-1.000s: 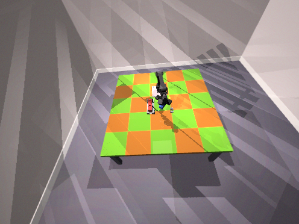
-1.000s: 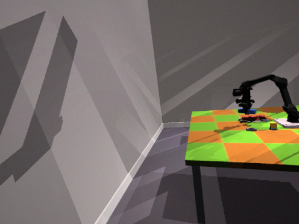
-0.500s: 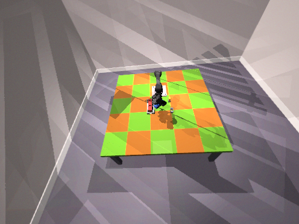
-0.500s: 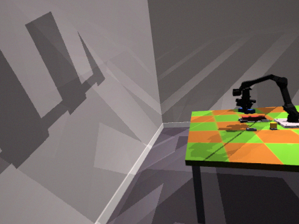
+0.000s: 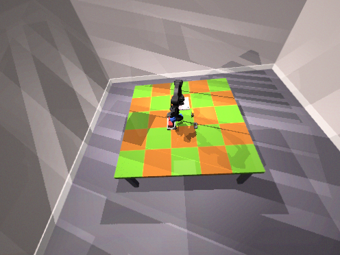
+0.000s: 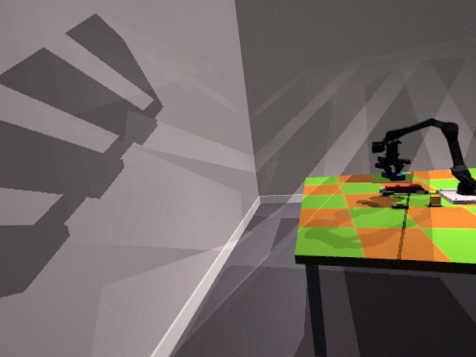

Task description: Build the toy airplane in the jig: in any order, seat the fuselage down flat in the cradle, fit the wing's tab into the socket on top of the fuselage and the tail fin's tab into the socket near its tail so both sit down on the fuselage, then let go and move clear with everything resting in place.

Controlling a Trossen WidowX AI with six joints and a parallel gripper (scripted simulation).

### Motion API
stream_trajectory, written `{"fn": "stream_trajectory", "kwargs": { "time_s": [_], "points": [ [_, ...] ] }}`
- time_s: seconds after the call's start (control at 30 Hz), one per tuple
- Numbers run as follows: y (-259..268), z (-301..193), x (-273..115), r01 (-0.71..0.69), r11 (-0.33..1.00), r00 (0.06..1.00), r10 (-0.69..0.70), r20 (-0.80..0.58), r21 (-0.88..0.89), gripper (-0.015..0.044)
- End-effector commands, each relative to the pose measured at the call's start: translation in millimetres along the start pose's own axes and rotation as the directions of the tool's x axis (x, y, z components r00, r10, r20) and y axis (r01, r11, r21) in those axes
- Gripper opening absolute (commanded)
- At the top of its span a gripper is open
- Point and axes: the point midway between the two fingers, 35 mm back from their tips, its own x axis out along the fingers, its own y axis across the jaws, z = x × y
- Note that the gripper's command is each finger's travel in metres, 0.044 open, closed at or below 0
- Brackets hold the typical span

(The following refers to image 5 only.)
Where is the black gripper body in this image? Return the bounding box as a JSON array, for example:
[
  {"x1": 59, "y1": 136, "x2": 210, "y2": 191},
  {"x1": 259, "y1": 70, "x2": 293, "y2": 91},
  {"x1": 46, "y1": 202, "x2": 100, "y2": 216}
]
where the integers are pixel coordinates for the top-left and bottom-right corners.
[{"x1": 176, "y1": 109, "x2": 183, "y2": 121}]

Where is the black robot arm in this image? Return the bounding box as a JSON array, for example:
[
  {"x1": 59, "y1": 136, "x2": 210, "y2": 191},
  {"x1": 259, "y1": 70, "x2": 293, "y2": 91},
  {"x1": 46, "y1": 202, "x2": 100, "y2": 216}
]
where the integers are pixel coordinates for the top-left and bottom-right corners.
[{"x1": 167, "y1": 80, "x2": 185, "y2": 118}]

